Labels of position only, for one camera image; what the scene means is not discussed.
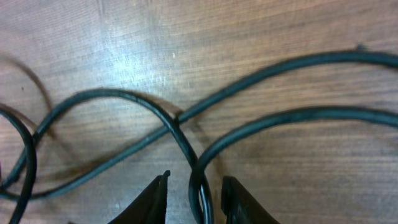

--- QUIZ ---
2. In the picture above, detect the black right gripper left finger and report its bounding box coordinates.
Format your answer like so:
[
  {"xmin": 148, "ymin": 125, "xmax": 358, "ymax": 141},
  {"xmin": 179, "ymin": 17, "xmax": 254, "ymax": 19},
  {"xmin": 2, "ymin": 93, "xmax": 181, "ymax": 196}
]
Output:
[{"xmin": 109, "ymin": 170, "xmax": 170, "ymax": 224}]

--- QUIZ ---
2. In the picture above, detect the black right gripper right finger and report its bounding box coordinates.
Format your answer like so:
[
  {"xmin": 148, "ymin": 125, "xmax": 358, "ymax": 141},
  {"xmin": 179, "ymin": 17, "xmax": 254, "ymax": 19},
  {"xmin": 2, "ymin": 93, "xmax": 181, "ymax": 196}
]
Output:
[{"xmin": 221, "ymin": 176, "xmax": 279, "ymax": 224}]

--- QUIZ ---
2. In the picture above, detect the thin black USB cable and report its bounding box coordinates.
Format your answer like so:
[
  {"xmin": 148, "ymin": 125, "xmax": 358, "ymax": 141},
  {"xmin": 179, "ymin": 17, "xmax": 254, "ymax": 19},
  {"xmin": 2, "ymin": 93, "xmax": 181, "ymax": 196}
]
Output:
[{"xmin": 0, "ymin": 51, "xmax": 398, "ymax": 224}]

